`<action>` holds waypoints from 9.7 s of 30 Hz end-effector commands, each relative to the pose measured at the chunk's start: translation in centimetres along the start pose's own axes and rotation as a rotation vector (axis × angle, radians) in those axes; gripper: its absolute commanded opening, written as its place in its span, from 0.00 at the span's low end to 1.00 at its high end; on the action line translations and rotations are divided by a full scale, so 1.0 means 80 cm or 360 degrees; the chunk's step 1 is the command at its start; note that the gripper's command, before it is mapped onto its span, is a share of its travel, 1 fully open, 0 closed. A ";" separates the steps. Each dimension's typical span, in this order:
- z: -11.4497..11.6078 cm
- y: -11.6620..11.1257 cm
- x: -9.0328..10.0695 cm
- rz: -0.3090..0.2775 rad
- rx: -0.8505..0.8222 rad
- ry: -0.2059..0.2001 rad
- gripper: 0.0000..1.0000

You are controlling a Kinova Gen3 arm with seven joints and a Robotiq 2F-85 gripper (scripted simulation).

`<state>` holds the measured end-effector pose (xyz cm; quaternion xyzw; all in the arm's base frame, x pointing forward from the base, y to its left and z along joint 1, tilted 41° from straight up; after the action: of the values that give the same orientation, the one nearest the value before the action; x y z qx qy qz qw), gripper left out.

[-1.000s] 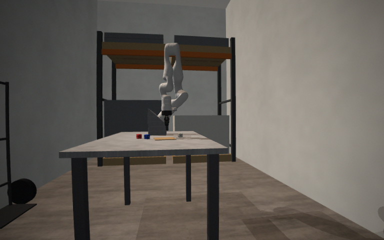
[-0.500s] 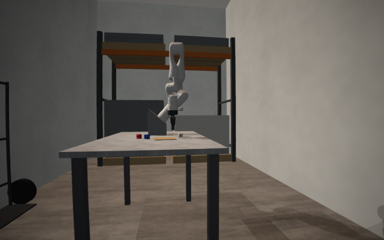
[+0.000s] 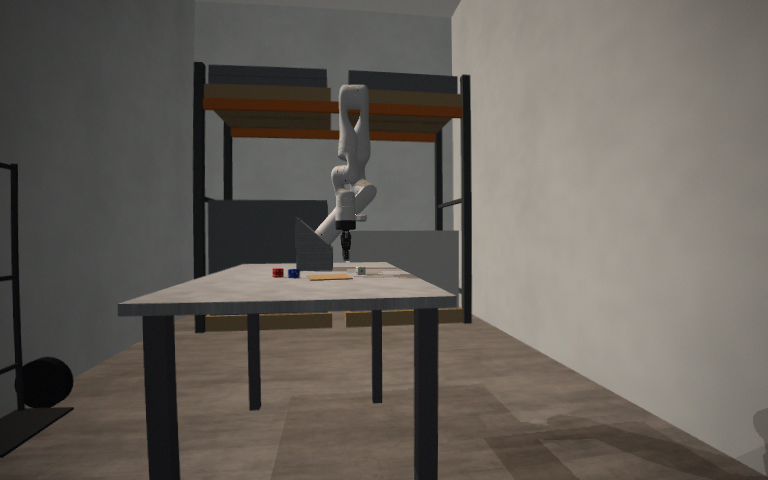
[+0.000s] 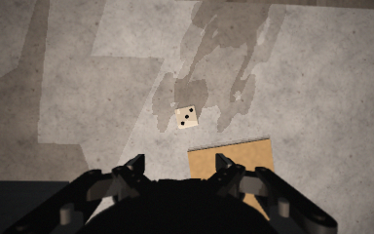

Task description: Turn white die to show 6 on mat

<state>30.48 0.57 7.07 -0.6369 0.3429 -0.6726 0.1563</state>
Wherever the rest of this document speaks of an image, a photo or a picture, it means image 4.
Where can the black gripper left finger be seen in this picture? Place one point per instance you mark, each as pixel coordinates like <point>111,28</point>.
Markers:
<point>72,206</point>

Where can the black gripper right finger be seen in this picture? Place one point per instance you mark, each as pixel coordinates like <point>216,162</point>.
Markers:
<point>291,212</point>

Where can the white die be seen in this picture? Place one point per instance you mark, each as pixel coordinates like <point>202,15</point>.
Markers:
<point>186,116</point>

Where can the tan flat mat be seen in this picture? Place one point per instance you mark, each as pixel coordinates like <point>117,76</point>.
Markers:
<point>251,154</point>

